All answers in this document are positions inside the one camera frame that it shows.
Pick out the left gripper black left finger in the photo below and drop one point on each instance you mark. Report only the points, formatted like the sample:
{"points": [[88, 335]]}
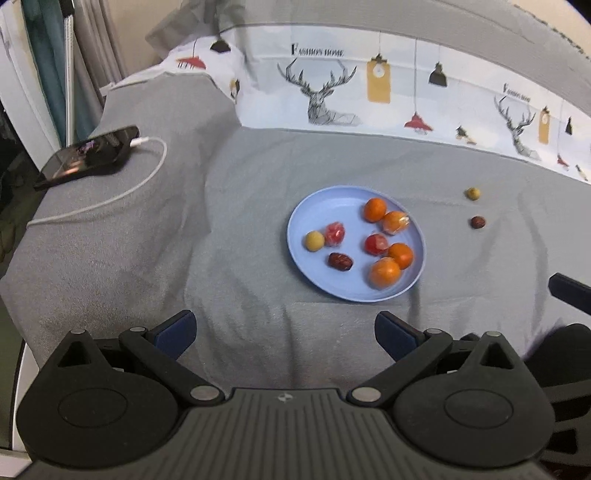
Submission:
{"points": [[155, 353]]}

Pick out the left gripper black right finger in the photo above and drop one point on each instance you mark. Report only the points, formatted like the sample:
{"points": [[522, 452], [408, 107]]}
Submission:
{"points": [[415, 355]]}

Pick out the large orange mandarin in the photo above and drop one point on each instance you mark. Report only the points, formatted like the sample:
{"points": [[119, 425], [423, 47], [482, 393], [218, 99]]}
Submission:
{"points": [[384, 273]]}

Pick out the small orange kumquat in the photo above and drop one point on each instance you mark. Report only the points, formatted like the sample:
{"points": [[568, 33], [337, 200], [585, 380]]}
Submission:
{"points": [[402, 254]]}

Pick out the dark red jujube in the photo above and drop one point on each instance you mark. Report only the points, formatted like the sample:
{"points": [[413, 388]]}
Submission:
{"points": [[340, 261], [477, 222]]}

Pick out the small orange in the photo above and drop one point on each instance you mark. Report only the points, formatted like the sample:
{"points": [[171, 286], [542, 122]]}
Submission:
{"points": [[395, 222]]}

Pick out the small red fruit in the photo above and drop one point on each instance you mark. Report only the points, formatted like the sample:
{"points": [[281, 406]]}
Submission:
{"points": [[334, 234]]}

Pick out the yellow-green round fruit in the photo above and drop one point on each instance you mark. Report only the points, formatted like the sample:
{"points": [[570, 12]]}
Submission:
{"points": [[314, 241], [473, 193]]}

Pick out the grey patterned sofa cover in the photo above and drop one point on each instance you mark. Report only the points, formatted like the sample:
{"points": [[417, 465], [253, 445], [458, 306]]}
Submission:
{"points": [[275, 100]]}

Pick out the light blue round plate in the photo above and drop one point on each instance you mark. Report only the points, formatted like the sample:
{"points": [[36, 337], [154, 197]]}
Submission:
{"points": [[344, 203]]}

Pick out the black smartphone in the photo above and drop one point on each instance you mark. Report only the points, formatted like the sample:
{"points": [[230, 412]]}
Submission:
{"points": [[101, 155]]}

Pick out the grey curtain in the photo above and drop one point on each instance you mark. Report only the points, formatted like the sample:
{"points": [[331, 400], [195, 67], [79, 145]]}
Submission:
{"points": [[98, 42]]}

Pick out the white door frame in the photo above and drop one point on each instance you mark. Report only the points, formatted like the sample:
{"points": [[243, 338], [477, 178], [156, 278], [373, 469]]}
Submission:
{"points": [[22, 95]]}

